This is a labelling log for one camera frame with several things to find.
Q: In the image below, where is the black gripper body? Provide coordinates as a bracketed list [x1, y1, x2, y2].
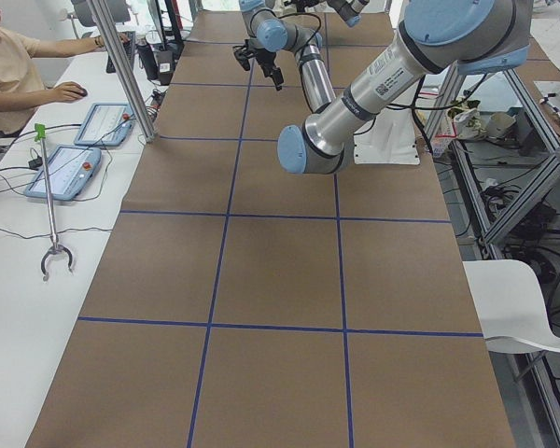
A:
[255, 48, 277, 70]

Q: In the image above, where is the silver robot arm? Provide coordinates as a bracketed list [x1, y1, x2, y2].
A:
[283, 0, 369, 27]
[240, 1, 533, 174]

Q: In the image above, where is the black water bottle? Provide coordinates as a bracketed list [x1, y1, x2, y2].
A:
[136, 37, 159, 80]

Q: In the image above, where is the black keyboard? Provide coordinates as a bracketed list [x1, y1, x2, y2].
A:
[105, 31, 135, 74]

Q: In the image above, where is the far blue teach pendant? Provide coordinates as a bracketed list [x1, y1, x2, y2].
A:
[74, 103, 133, 147]

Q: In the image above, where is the blue teach pendant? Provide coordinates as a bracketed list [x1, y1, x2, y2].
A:
[74, 103, 133, 147]
[48, 145, 102, 202]

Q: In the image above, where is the near blue teach pendant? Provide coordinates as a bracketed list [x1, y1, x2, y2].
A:
[48, 145, 102, 202]

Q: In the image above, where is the metal reacher grabber tool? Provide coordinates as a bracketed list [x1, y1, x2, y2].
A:
[34, 123, 74, 282]

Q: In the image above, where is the person in beige shirt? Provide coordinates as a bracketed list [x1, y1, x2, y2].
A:
[0, 0, 132, 188]

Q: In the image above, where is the white chair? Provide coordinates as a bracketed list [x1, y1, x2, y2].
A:
[463, 259, 560, 354]

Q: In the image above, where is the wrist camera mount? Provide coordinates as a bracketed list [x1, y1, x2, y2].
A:
[232, 39, 257, 72]

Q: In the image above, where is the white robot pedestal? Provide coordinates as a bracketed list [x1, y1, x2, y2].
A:
[354, 109, 420, 165]

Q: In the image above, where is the aluminium frame post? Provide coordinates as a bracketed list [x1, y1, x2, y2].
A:
[88, 0, 156, 143]

